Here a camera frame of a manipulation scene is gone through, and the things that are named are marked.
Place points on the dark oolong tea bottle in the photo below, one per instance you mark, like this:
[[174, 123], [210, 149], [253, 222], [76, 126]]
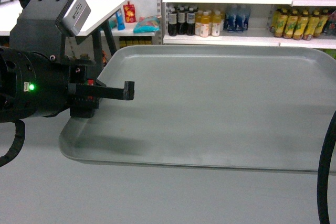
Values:
[[190, 22]]

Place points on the blue water bottle left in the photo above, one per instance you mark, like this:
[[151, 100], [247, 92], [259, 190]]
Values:
[[231, 18]]

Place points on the orange juice bottle right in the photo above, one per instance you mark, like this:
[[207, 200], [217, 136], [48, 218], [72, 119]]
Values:
[[216, 21]]

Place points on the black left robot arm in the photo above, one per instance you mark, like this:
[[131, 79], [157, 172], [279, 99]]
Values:
[[8, 85]]

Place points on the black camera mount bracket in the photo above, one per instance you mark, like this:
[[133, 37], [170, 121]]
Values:
[[40, 29]]

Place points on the teal snack bag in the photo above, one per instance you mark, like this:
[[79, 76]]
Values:
[[147, 24]]

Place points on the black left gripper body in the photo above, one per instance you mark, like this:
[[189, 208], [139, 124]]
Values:
[[41, 86]]

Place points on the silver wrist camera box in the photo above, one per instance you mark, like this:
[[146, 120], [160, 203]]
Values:
[[72, 21]]

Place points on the dark tea bottle middle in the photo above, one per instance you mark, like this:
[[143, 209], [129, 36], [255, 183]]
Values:
[[181, 21]]

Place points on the grey silver tray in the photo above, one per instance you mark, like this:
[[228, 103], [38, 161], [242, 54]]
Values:
[[265, 108]]

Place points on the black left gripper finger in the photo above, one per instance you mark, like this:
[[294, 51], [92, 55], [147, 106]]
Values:
[[126, 93], [82, 106]]

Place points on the white checkout table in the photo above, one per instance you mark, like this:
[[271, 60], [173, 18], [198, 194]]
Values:
[[101, 10]]

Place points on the blue water bottle right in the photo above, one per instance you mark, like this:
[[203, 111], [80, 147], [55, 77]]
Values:
[[242, 18]]

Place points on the black table leg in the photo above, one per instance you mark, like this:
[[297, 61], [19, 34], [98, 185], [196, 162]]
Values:
[[97, 45]]

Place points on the blue water bottle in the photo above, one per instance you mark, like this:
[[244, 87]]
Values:
[[231, 18], [242, 18]]

